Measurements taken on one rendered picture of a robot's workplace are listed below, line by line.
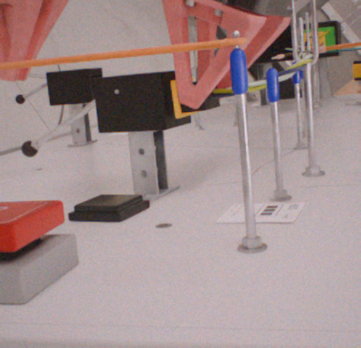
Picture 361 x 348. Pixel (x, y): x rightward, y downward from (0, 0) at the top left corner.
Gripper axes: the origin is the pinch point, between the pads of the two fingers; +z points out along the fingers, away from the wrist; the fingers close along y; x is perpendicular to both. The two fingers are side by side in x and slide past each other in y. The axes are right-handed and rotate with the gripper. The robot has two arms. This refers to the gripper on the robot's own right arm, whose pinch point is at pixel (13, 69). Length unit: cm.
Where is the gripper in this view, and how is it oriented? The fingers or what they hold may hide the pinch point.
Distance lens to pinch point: 54.6
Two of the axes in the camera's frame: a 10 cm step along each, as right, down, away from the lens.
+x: -9.0, -1.7, 3.9
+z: -0.8, 9.7, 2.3
